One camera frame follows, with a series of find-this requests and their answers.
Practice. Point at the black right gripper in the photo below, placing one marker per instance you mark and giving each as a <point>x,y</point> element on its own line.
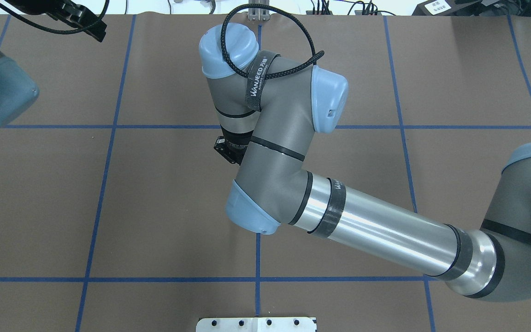
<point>238,144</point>

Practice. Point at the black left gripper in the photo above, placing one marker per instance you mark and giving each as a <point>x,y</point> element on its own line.
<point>73,10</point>

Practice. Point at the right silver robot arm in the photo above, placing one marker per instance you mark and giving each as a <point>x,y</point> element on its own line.
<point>269,112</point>

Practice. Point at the far orange black usb hub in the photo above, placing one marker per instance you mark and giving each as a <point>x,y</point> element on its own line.
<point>319,7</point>

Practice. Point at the orange black usb hub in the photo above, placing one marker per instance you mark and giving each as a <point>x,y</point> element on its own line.
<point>369,8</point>
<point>319,7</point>

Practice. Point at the near orange black usb hub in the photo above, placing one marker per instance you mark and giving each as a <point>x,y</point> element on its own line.
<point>369,8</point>

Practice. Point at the blue tape grid lines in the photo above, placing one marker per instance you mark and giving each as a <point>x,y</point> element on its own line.
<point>112,197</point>

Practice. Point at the dark box with label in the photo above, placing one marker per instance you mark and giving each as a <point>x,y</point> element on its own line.
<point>434,8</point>

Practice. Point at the aluminium frame post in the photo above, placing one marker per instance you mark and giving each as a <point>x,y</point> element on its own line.
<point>259,11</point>

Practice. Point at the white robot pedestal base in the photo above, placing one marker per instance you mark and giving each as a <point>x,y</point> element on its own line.
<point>257,324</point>

